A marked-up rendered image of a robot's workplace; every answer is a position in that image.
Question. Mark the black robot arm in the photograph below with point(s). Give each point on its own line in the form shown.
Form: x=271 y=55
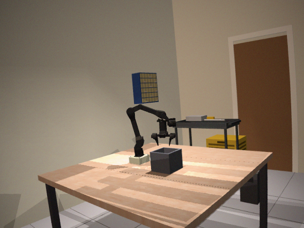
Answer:
x=171 y=122

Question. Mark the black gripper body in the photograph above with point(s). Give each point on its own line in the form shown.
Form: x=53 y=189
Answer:
x=155 y=135

